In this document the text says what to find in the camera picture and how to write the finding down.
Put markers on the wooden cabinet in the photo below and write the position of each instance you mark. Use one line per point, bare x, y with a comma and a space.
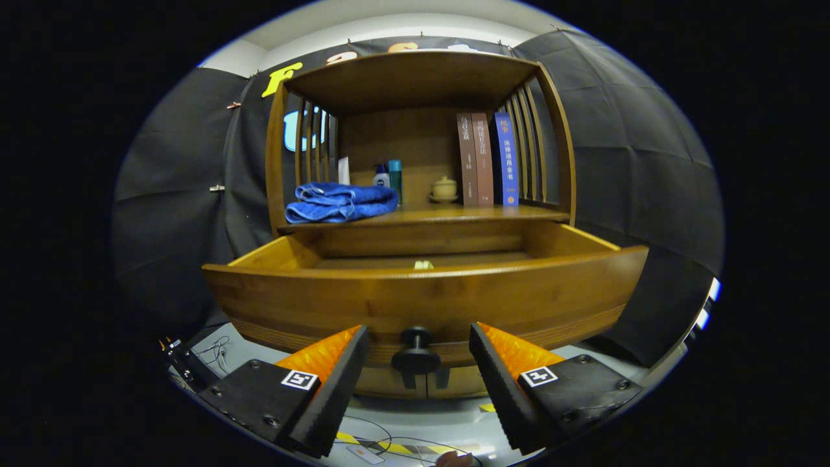
402, 84

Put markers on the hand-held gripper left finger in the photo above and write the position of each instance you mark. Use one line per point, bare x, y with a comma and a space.
334, 395

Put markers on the reddish brown book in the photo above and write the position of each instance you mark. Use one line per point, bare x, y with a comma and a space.
483, 162

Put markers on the dark brown book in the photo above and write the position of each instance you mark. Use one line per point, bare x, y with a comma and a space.
467, 162

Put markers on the beige lidded teacup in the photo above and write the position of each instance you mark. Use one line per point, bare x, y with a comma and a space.
444, 189

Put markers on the wooden cabinet door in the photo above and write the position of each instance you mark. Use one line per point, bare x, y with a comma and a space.
462, 388
382, 386

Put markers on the white bottle with blue cap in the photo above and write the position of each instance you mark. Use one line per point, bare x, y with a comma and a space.
381, 178

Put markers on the wooden drawer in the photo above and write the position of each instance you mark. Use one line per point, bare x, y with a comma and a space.
421, 301

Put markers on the black backdrop cloth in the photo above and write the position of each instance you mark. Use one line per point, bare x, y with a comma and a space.
648, 162

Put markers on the teal bottle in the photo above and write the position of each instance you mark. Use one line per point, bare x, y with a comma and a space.
395, 178

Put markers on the white flat card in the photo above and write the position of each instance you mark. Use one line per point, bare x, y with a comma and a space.
364, 454

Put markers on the white upright card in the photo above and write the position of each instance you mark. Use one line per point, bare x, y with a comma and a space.
343, 172

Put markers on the wooden countertop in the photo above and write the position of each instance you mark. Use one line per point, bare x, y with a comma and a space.
454, 214

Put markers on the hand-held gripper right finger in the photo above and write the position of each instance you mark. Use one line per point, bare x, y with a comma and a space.
502, 395

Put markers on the blue folded towel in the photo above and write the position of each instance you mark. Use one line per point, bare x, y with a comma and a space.
337, 201

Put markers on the blue book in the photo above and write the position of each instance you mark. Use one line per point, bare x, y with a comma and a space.
506, 162

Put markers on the yellow black striped floor tape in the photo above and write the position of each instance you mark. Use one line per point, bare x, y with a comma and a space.
389, 447

